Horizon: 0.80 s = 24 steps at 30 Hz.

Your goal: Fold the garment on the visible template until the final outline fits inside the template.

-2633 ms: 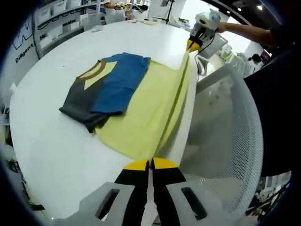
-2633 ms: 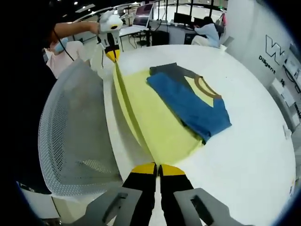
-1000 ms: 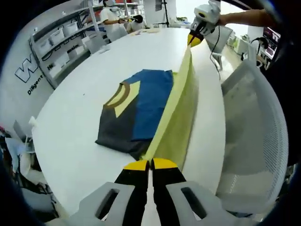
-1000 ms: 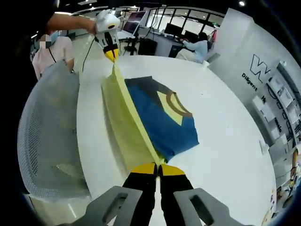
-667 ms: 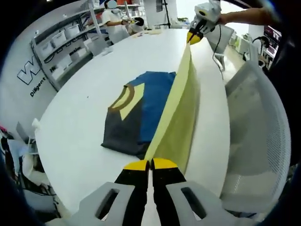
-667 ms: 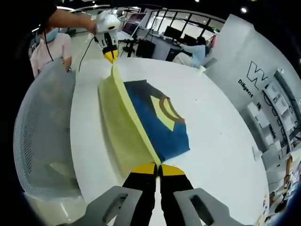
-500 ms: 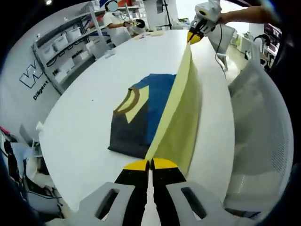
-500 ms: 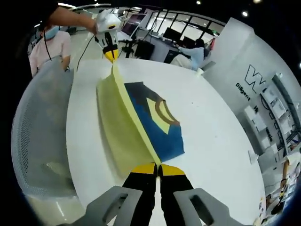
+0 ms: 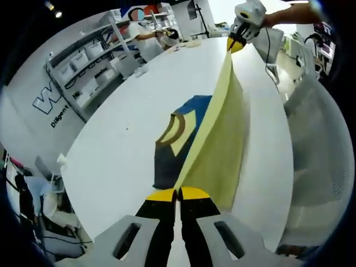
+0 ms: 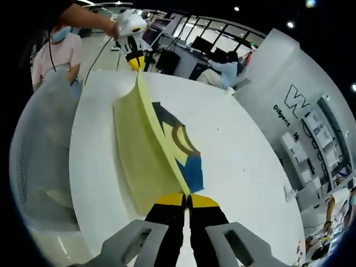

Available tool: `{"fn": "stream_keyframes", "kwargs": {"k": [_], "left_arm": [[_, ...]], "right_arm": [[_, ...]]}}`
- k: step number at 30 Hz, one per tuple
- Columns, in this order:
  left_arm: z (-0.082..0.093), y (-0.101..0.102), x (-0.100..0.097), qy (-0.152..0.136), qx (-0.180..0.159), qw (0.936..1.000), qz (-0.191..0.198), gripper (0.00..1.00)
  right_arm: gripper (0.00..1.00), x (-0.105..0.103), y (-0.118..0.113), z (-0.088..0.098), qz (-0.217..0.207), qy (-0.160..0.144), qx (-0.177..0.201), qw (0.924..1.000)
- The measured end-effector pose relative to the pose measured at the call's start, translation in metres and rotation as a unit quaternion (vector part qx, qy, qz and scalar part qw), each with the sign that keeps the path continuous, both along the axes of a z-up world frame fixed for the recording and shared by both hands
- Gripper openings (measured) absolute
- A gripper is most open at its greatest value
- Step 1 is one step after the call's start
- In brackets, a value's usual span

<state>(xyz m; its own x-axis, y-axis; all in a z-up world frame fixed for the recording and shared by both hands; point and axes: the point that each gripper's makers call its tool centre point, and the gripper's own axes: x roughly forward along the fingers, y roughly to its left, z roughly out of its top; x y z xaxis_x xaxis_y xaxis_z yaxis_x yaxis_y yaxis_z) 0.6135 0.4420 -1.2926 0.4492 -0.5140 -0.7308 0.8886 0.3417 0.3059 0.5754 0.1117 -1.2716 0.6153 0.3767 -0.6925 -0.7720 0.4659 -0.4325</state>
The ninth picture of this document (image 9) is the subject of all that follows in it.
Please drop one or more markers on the black tripod stand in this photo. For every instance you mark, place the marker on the black tripod stand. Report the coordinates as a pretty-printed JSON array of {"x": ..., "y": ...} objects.
[{"x": 205, "y": 26}]

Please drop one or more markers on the crumpled white tissue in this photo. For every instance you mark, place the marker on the crumpled white tissue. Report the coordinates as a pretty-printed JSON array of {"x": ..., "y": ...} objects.
[{"x": 141, "y": 72}]

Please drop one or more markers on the yellow blue grey garment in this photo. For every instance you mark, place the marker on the yellow blue grey garment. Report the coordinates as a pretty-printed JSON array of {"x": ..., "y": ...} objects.
[{"x": 222, "y": 133}]

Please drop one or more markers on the pale cloth pile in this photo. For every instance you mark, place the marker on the pale cloth pile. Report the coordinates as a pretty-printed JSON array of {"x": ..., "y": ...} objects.
[{"x": 192, "y": 44}]

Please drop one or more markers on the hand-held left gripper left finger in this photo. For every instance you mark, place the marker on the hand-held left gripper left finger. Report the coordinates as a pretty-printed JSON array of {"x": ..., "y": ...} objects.
[{"x": 155, "y": 222}]

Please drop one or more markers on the grey laptop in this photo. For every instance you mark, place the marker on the grey laptop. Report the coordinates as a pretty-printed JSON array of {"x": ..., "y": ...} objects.
[{"x": 43, "y": 167}]

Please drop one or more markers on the grey mesh office chair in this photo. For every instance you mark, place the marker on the grey mesh office chair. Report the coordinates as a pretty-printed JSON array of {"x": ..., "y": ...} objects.
[{"x": 320, "y": 155}]

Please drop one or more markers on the white paper cup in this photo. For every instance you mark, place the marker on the white paper cup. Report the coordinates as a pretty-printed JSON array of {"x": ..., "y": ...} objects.
[{"x": 62, "y": 160}]

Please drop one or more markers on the white chair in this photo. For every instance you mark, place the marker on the white chair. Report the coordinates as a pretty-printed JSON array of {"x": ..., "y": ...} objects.
[{"x": 274, "y": 39}]

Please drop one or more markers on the grey metal shelf rack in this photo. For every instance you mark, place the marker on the grey metal shelf rack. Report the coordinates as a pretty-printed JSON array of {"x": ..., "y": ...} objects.
[
  {"x": 167, "y": 16},
  {"x": 120, "y": 41}
]

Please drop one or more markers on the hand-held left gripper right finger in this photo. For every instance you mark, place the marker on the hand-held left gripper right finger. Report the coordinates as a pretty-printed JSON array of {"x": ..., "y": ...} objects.
[{"x": 200, "y": 222}]

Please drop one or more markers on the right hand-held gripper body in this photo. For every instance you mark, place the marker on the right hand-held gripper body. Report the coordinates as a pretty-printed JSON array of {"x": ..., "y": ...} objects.
[{"x": 251, "y": 14}]

